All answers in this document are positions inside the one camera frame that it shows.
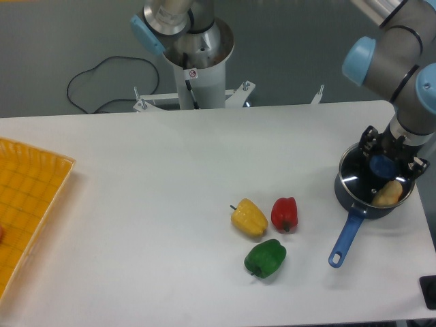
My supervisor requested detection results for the glass lid blue knob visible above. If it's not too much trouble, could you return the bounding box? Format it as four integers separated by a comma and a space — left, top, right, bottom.
339, 142, 417, 208

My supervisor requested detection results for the beige toy bread piece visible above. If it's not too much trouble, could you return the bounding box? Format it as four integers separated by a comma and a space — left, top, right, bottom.
371, 180, 403, 207

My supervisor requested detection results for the yellow bell pepper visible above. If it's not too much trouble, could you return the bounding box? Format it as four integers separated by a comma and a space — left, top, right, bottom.
230, 198, 268, 238

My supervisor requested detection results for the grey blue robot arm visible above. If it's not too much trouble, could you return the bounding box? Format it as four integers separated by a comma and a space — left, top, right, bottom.
130, 1, 435, 180

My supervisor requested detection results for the green bell pepper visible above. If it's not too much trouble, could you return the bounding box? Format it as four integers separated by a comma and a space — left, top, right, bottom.
244, 239, 287, 279

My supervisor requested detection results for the black cable on floor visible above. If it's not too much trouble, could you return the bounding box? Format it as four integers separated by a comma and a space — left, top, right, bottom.
66, 56, 160, 114

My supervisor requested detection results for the red bell pepper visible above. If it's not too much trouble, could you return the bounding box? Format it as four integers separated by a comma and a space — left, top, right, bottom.
271, 197, 298, 232

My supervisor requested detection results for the yellow woven basket tray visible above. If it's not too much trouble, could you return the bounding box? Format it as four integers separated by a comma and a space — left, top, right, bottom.
1, 137, 76, 297

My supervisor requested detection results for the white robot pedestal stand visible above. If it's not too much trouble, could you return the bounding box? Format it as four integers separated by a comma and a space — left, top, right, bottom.
132, 18, 326, 112

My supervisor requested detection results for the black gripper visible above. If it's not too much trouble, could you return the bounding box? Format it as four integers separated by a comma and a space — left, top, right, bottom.
358, 125, 429, 181

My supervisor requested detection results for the dark blue saucepan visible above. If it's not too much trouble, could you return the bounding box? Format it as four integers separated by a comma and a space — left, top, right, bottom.
328, 142, 417, 268

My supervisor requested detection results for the black device at table edge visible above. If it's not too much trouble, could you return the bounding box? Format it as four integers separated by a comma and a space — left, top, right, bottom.
419, 275, 436, 310

